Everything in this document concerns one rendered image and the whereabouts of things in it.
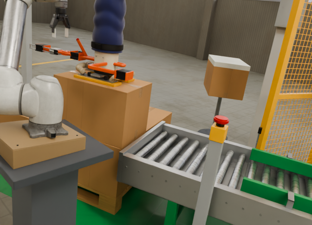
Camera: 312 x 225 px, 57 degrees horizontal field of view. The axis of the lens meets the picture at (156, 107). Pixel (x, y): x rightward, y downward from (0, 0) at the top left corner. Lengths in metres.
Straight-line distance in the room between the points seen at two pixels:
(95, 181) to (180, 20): 10.18
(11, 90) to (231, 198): 1.23
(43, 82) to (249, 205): 1.21
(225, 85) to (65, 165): 2.38
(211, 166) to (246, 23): 9.15
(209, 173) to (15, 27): 1.19
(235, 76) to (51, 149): 2.43
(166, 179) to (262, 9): 8.85
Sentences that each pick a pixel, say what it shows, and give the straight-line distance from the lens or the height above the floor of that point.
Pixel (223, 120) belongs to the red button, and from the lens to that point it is 1.33.
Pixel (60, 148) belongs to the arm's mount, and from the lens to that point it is 1.44.
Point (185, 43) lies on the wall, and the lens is 11.72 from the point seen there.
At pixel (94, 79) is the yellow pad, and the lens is 2.05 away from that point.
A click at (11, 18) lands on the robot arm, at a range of 1.65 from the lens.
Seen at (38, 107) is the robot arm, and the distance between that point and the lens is 1.45.
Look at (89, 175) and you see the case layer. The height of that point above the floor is 0.25.
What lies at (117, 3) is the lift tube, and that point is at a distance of 2.01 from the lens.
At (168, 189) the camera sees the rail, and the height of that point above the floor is 0.47.
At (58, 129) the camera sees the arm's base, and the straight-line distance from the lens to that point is 1.50.
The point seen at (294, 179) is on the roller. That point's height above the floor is 0.55.
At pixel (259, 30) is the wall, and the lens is 10.17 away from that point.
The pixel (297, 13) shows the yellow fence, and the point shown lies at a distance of 2.18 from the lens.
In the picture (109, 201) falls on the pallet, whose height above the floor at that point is 0.10.
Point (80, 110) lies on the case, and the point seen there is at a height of 0.73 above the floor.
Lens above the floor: 1.46
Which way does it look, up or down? 18 degrees down
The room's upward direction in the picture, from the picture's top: 8 degrees clockwise
